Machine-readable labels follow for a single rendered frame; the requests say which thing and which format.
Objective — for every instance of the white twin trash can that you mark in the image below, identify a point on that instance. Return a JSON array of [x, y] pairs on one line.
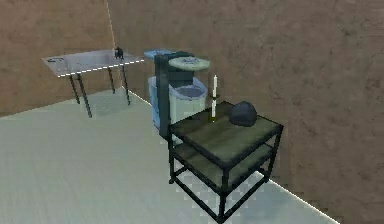
[[180, 96]]

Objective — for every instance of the black framed wooden side table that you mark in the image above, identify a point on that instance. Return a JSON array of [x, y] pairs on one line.
[[223, 143]]

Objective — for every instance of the grey metal table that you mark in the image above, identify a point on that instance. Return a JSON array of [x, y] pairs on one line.
[[83, 62]]

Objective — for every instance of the dark flat object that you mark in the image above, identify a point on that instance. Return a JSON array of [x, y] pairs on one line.
[[55, 60]]

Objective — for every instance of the dark grey dome object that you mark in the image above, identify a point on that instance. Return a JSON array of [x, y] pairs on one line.
[[243, 114]]

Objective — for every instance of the small black figurine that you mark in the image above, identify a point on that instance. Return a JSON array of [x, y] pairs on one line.
[[118, 53]]

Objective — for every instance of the white candle on holder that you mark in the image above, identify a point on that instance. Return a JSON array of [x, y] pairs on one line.
[[214, 100]]

